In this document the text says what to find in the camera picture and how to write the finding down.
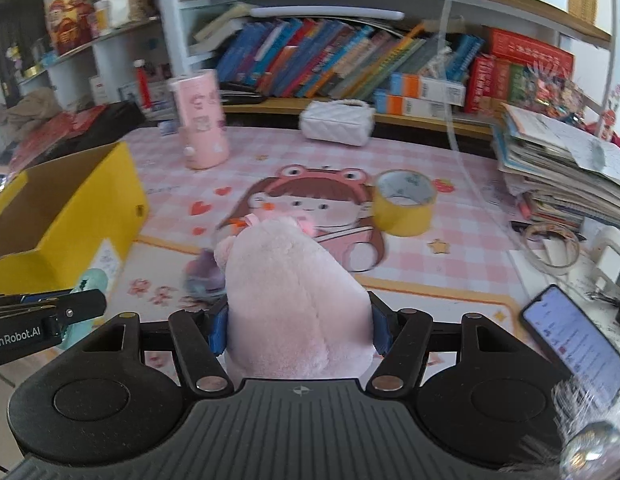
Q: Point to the yellow cardboard box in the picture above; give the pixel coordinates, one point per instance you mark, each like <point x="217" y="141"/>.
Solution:
<point x="67" y="216"/>

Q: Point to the wooden white bookshelf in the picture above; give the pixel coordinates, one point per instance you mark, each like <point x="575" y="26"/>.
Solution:
<point x="182" y="18"/>

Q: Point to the blue purple toy truck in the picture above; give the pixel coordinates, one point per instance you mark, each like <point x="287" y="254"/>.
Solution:
<point x="203" y="278"/>

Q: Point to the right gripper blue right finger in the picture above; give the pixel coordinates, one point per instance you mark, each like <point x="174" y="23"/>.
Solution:
<point x="384" y="325"/>

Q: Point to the white quilted purse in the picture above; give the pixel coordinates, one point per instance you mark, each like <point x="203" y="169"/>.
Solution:
<point x="347" y="122"/>

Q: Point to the orange white box upper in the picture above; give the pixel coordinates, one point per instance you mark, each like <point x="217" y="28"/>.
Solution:
<point x="428" y="89"/>

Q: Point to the red paper packets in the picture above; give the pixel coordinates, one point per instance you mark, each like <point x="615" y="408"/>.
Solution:
<point x="64" y="126"/>

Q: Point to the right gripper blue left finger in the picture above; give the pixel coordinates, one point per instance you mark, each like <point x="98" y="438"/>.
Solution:
<point x="217" y="320"/>

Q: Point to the yellow tape roll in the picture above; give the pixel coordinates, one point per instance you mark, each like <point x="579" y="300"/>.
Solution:
<point x="403" y="202"/>

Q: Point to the white charger adapter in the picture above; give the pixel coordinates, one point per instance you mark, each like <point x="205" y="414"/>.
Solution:
<point x="605" y="254"/>

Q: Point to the orange white box lower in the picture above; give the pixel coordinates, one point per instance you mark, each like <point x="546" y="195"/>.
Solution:
<point x="386" y="103"/>

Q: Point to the pink cylindrical container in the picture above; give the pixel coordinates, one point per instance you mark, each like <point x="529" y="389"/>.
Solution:
<point x="202" y="132"/>

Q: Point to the black smartphone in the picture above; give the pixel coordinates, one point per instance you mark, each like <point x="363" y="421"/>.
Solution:
<point x="571" y="340"/>

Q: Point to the row of leaning books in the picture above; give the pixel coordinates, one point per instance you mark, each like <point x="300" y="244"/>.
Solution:
<point x="331" y="58"/>

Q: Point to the large pink plush toy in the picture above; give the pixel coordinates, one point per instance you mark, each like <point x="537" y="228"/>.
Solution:
<point x="294" y="311"/>

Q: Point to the red dictionary books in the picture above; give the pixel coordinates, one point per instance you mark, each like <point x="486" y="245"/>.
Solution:
<point x="521" y="71"/>

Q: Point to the clear tape roll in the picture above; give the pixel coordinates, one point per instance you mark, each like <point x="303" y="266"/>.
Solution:
<point x="551" y="248"/>

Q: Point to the black keyboard piano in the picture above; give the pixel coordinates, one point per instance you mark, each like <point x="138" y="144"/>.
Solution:
<point x="118" y="120"/>

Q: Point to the stack of papers and notebooks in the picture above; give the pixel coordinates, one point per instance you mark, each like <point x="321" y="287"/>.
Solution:
<point x="561" y="173"/>

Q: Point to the brown crumpled cloth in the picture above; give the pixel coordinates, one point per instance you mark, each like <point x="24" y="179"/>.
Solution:
<point x="38" y="105"/>

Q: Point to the orange white box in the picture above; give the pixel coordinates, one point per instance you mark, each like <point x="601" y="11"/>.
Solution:
<point x="428" y="89"/>
<point x="386" y="103"/>

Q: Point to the pink cartoon desk mat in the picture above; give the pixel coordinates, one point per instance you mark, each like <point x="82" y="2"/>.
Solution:
<point x="462" y="262"/>

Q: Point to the red fortune god box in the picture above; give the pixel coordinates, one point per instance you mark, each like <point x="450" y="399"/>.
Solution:
<point x="67" y="24"/>

